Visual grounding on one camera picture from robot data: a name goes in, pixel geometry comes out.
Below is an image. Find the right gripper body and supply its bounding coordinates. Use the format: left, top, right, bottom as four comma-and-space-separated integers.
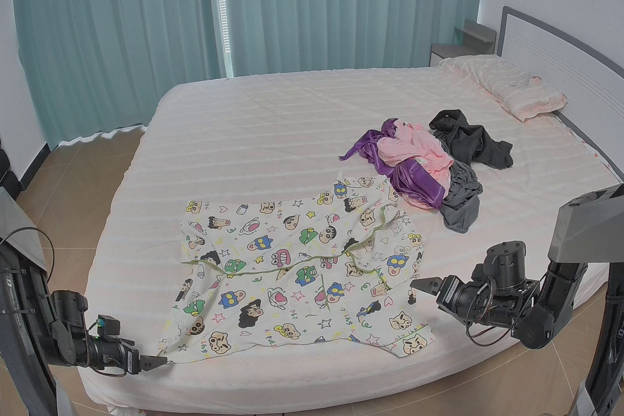
435, 275, 488, 324

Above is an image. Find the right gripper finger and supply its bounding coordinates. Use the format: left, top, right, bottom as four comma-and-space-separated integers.
410, 277, 442, 296

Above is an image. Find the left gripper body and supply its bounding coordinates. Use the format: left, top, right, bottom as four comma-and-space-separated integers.
94, 338, 143, 377

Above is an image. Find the white printed pyjama top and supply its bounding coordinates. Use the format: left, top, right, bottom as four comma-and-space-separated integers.
156, 173, 436, 364

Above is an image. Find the dark grey garment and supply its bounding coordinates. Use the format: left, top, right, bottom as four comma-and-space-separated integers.
438, 160, 484, 235

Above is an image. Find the purple satin garment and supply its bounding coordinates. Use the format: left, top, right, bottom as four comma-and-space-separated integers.
339, 119, 447, 210

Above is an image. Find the pink garment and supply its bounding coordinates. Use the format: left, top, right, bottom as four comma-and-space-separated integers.
378, 120, 455, 191

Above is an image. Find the black garment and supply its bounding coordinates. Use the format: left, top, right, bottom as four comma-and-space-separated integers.
428, 109, 514, 170

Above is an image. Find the pale pink pillow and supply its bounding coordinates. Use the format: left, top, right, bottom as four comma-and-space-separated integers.
439, 55, 569, 123

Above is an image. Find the black padded furniture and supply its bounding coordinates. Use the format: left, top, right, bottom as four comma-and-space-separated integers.
0, 131, 23, 198

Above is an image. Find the bed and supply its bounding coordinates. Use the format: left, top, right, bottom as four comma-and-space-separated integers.
73, 6, 624, 411

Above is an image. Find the grey bedside table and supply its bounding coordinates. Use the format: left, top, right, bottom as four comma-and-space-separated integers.
430, 19, 497, 68

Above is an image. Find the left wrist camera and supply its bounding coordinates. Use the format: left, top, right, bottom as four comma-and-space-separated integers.
95, 314, 121, 341

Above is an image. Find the black cable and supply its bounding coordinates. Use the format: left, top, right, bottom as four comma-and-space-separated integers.
464, 319, 515, 347
0, 226, 55, 281

